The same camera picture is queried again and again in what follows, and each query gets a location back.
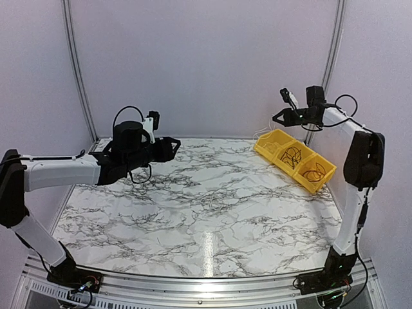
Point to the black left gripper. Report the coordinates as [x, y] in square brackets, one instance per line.
[168, 154]

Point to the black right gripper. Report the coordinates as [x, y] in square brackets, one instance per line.
[288, 117]

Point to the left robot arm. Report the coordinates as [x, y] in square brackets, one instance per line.
[21, 174]

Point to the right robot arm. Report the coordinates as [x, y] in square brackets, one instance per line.
[362, 171]

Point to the yellow three-compartment bin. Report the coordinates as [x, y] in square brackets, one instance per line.
[302, 164]

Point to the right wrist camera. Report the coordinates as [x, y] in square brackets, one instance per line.
[289, 98]

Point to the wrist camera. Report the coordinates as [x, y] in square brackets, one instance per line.
[150, 125]
[289, 98]

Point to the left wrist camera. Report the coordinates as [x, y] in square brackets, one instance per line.
[150, 125]

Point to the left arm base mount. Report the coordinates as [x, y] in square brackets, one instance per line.
[77, 279]

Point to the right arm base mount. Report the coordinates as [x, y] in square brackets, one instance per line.
[334, 277]

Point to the left aluminium corner post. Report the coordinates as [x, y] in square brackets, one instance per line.
[76, 68]

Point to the aluminium front rail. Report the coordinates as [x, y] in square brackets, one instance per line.
[123, 290]

